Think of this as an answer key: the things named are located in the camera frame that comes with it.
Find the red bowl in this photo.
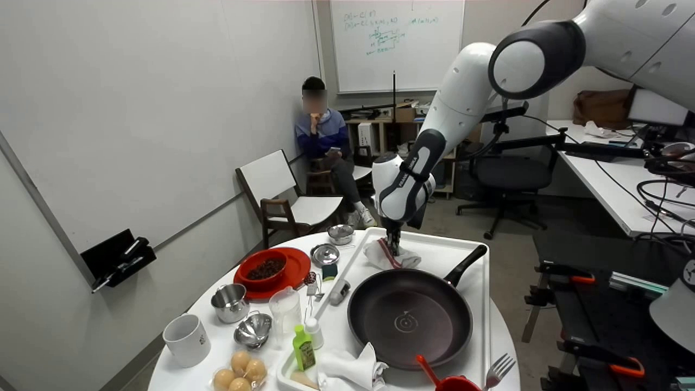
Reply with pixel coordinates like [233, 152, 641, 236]
[236, 249, 290, 287]

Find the small white bottle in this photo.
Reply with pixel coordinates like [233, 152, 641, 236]
[301, 306, 325, 350]

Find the brown cardboard box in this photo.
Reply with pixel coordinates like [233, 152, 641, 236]
[572, 87, 632, 130]

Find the clear plastic cup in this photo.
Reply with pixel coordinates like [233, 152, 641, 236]
[268, 285, 301, 350]

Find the crumpled white cloth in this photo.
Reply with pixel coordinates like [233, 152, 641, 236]
[315, 341, 390, 391]

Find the computer monitor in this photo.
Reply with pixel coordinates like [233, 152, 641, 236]
[625, 87, 695, 130]

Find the black robot workbench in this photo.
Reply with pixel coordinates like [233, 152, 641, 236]
[518, 229, 695, 391]

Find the black tripod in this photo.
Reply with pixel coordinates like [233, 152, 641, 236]
[379, 69, 401, 159]

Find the wall whiteboard with writing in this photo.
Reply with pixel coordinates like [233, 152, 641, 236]
[328, 0, 467, 96]

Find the shiny steel bowl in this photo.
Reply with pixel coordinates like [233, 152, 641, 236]
[233, 311, 275, 350]

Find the small cardboard box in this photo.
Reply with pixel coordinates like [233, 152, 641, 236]
[392, 102, 420, 126]

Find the black frying pan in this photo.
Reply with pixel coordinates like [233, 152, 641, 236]
[346, 242, 489, 373]

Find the steel cup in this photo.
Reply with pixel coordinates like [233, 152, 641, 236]
[209, 282, 252, 325]

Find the silver fork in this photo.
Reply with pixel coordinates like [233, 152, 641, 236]
[481, 350, 518, 391]

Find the white desk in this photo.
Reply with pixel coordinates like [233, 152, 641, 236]
[546, 117, 695, 240]

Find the large whiteboard with grey frame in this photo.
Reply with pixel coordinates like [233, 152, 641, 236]
[0, 0, 323, 289]

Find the red spoon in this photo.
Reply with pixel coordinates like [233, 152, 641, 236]
[414, 351, 442, 386]

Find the black stereo camera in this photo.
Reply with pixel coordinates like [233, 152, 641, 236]
[480, 102, 529, 126]

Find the black office chair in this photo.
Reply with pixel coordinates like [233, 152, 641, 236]
[453, 138, 563, 240]

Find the seated person in blue sweater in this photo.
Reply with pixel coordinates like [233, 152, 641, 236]
[290, 74, 377, 229]

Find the grey cylinder shaker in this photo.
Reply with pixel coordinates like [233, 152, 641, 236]
[328, 277, 351, 306]

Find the red plate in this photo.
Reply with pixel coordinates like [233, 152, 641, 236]
[233, 246, 312, 303]

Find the pale green bar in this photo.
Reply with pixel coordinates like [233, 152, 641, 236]
[605, 268, 670, 298]

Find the white towel with red stripes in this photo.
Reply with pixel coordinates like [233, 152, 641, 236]
[363, 236, 424, 272]

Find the wooden chair with white seat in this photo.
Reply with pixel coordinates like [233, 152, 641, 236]
[236, 148, 346, 247]
[301, 133, 377, 213]

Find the orange-handled black clamp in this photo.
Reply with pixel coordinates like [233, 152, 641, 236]
[556, 334, 648, 382]
[532, 259, 600, 289]

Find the black marker tray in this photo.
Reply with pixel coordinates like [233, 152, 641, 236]
[81, 228, 159, 294]

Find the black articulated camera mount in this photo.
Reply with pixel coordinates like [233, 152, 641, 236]
[491, 118, 649, 160]

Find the small metal utensil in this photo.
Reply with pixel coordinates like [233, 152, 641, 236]
[301, 268, 325, 302]

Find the white mug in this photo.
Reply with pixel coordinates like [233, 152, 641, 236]
[160, 311, 212, 369]

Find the small steel dish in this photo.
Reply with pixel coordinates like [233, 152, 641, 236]
[325, 221, 357, 247]

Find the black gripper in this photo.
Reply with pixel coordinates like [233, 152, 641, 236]
[379, 215, 407, 255]

